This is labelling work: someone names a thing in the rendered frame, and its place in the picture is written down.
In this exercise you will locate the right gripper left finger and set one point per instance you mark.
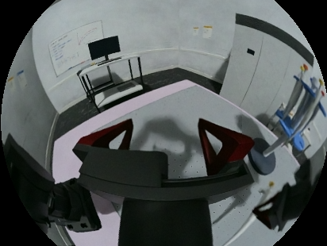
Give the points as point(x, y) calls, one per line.
point(102, 138)

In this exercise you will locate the blue carousel stand with black round base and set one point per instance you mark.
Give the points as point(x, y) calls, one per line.
point(258, 158)

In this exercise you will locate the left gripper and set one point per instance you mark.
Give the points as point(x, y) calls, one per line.
point(283, 212)

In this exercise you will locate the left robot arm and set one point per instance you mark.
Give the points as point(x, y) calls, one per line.
point(34, 187)

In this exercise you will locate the grey rectangular mat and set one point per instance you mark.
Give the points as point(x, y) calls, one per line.
point(171, 125)

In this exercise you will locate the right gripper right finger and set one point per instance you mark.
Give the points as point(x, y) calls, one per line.
point(235, 146)

